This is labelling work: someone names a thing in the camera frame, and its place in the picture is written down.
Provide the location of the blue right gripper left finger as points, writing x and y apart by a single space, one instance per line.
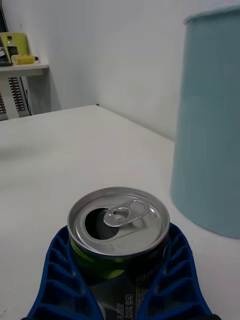
58 282

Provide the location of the yellow bottle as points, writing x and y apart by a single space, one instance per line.
23 59

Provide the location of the white side desk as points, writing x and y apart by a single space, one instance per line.
17 85

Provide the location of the pale blue waste bin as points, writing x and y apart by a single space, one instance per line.
207 125

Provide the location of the green and black drink can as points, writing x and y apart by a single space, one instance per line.
118 240

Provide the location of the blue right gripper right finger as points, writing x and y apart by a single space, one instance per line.
178 280

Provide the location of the yellow-green box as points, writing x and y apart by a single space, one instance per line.
13 46

